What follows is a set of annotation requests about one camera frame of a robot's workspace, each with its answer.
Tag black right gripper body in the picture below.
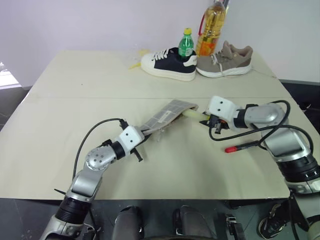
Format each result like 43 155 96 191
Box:
206 113 230 135

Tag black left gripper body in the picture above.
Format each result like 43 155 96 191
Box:
129 135 151 154

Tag pale yellow highlighter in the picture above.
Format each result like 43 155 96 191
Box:
181 109 211 122

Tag grey grid fabric pouch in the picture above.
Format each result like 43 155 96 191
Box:
138 99 200 143

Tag red capped black marker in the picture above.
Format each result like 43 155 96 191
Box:
224 140 261 154

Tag taupe and white sneaker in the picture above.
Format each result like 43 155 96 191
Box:
196 40 254 79

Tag navy and white sneaker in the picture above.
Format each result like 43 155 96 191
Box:
140 47 198 82

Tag dark rounded shape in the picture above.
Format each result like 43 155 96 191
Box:
113 205 149 240
172 204 219 240

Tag green plastic bottle yellow cap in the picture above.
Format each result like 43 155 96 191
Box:
177 27 196 59

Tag yellow and clear plastic wrapper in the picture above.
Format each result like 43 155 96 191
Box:
127 47 152 71

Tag large cooking oil bottle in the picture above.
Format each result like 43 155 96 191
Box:
195 0 228 58

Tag white object at room edge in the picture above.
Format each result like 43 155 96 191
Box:
0 60 23 89

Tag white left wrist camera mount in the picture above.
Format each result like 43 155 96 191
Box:
117 125 146 154

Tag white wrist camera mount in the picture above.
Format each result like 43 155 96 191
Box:
117 125 146 154
206 95 242 126

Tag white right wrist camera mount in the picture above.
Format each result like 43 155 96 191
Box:
206 95 242 126

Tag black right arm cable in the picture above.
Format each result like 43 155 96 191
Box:
208 99 292 151

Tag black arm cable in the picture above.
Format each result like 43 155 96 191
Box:
208 99 292 151
74 118 129 181

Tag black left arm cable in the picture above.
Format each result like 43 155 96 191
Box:
74 118 129 181

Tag black bracket under table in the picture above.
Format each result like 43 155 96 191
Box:
225 214 248 240

